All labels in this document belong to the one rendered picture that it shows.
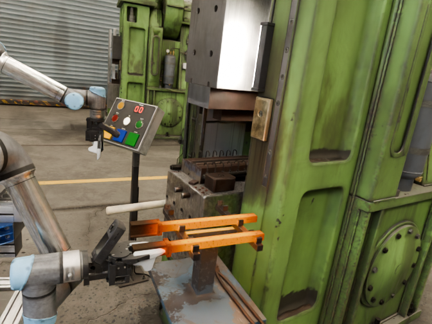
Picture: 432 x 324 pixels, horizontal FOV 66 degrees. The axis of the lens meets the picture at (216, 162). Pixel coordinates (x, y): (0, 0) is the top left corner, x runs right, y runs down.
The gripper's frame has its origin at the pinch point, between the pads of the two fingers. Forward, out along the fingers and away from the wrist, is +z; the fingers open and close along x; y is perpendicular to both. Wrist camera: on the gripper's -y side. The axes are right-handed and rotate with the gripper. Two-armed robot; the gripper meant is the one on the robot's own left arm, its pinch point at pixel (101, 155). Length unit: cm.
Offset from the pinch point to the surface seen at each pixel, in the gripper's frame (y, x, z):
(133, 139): -15.8, -11.2, -7.6
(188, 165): -43.6, 18.0, -2.8
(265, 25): -65, 43, -69
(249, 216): -58, 75, -3
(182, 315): -36, 91, 24
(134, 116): -15.7, -21.3, -18.5
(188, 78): -41, 10, -45
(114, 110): -3.2, -33.8, -18.9
